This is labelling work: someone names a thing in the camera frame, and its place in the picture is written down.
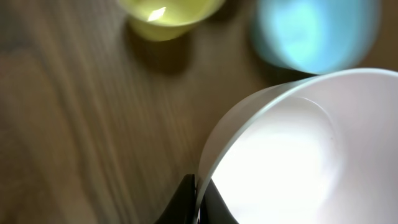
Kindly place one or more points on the pink bowl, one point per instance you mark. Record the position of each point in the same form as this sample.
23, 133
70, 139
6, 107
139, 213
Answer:
318, 150

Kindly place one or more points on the light blue bowl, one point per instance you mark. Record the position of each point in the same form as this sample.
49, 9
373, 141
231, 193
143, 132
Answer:
314, 36

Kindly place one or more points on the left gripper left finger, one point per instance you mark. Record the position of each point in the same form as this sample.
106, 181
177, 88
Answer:
180, 209

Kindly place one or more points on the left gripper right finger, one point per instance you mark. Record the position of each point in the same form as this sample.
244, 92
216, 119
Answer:
213, 209

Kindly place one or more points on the pale green cup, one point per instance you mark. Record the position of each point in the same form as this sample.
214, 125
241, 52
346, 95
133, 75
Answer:
161, 20

